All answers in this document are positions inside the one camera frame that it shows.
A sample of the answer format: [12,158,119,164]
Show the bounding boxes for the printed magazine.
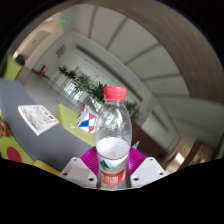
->
[17,104,61,137]

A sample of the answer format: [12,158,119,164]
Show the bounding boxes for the clear water bottle red cap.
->
[94,85,133,191]

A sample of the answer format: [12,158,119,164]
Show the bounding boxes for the large green upholstered block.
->
[54,102,98,148]

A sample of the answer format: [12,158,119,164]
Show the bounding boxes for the red fire extinguisher cabinet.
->
[38,65,48,76]

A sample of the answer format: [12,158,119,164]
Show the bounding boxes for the white red blue geometric box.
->
[77,106,98,135]

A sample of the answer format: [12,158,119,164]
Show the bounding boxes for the black bag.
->
[14,54,26,67]

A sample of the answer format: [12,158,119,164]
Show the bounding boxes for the brown wall plaque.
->
[55,44,67,59]

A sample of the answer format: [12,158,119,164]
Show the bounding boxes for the flat round red coaster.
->
[6,146,23,164]

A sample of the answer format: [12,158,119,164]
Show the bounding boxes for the row of potted green plants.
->
[57,65,141,123]

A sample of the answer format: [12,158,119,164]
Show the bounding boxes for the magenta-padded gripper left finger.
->
[59,146,100,189]

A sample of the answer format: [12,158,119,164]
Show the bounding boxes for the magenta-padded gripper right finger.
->
[127,146,168,189]

